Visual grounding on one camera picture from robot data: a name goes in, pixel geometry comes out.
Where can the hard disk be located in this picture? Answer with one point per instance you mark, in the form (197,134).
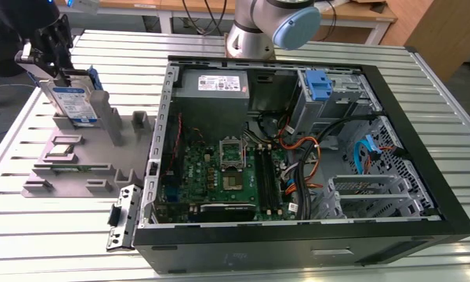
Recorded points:
(71,102)

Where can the black bin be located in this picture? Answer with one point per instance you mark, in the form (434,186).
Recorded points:
(1,55)

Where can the wooden top desk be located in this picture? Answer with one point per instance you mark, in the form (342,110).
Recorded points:
(159,2)

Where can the silver CPU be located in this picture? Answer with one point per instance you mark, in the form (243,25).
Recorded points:
(61,149)

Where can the grey parts rack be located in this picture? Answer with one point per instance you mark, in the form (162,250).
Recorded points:
(101,149)

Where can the green RAM stick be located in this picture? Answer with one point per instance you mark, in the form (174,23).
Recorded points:
(70,168)

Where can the grey power supply unit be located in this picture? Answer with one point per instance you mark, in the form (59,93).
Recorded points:
(214,114)

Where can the metal locking lever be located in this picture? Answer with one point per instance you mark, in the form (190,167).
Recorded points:
(243,152)

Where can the green motherboard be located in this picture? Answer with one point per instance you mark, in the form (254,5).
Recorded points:
(197,188)

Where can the CPU socket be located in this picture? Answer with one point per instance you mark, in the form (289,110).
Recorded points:
(233,180)

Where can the blue plastic drive latch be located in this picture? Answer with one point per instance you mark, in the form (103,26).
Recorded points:
(317,85)

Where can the metal optical drive cage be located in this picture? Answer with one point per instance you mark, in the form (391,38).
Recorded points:
(313,114)

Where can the black RAM slot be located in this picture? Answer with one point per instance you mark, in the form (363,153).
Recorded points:
(263,179)
(273,179)
(267,179)

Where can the black graphics card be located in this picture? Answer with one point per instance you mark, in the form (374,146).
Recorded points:
(226,211)

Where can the black open PC case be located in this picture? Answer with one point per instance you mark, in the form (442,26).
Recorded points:
(258,249)

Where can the wooden cabinet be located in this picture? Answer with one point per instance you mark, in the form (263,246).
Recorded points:
(446,35)

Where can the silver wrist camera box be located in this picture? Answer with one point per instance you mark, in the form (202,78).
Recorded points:
(25,60)

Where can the metal expansion slot bracket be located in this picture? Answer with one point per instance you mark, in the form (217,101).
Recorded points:
(125,217)

